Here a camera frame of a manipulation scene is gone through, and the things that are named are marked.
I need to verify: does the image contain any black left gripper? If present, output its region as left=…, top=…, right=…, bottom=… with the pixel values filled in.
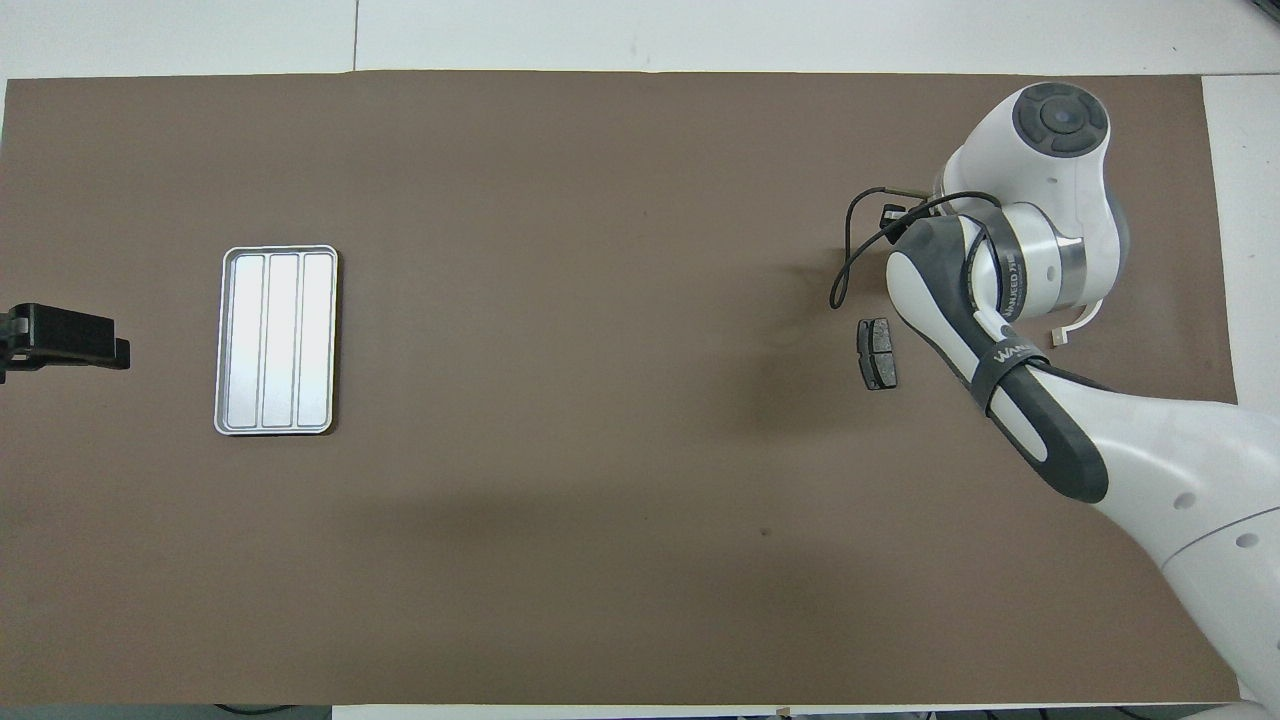
left=0, top=303, right=132, bottom=383

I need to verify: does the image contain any silver metal tray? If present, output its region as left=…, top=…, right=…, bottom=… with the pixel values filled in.
left=214, top=245, right=339, bottom=436

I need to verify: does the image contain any white curved plastic bracket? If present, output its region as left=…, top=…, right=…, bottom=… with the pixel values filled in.
left=1050, top=298, right=1107, bottom=349

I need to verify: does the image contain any rectangular dark brake pad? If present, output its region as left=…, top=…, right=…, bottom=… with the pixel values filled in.
left=857, top=318, right=898, bottom=391

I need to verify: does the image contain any brown table mat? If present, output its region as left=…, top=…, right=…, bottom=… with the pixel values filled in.
left=0, top=70, right=1271, bottom=706

